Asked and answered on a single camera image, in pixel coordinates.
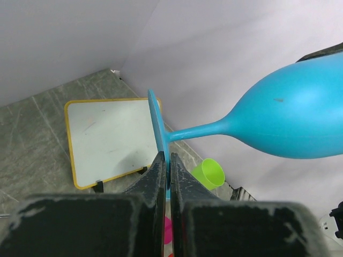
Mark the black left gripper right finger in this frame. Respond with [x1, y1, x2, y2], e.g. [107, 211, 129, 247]
[170, 153, 330, 256]

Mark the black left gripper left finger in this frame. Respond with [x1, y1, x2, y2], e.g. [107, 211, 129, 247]
[1, 152, 166, 256]

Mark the blue plastic wine glass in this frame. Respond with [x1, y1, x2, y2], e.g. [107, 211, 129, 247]
[147, 52, 342, 196]

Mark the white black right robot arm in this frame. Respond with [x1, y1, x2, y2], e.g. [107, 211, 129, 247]
[329, 202, 343, 239]

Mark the pink plastic wine glass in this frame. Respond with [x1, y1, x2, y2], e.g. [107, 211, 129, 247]
[164, 216, 173, 245]

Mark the yellow framed whiteboard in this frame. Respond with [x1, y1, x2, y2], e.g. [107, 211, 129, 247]
[64, 98, 158, 190]

